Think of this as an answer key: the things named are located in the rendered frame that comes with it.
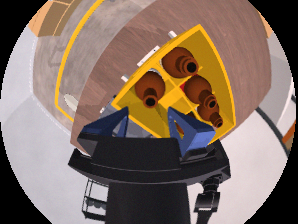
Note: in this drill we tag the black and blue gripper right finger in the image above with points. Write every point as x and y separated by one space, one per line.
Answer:
197 134

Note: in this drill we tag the yellow divided crate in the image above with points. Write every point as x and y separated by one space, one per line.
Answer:
155 120

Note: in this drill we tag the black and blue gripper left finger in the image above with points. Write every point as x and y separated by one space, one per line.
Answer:
107 124

